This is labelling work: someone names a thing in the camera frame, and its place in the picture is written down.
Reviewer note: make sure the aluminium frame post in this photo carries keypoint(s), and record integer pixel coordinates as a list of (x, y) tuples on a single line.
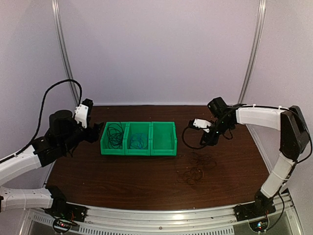
[(61, 40), (260, 20)]

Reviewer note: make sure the left aluminium frame post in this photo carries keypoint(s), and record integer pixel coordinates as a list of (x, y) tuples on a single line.
[(61, 40)]

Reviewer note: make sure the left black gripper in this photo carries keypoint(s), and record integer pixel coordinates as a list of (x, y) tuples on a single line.
[(93, 132)]

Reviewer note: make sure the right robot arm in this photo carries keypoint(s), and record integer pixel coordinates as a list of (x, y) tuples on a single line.
[(288, 124)]

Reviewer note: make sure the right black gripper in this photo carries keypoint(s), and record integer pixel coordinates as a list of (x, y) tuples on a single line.
[(212, 140)]

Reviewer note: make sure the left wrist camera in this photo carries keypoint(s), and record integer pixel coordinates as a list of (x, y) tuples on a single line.
[(82, 112)]

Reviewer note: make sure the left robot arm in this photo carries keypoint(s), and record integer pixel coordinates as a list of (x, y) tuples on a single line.
[(62, 138)]

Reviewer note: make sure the right aluminium frame post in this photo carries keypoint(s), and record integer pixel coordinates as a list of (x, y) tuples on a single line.
[(260, 20)]

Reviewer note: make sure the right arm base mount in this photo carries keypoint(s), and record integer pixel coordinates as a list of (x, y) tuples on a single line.
[(254, 213)]

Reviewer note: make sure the front aluminium rail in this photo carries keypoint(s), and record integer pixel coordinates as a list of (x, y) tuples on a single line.
[(210, 221)]

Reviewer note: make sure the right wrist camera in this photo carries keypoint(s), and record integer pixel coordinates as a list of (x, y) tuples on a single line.
[(200, 124)]

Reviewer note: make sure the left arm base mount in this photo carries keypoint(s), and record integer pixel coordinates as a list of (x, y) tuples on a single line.
[(66, 217)]

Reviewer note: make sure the middle green bin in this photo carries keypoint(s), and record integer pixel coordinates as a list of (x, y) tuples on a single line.
[(138, 139)]

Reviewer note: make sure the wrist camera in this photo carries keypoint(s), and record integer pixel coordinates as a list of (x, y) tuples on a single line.
[(82, 112), (200, 124)]

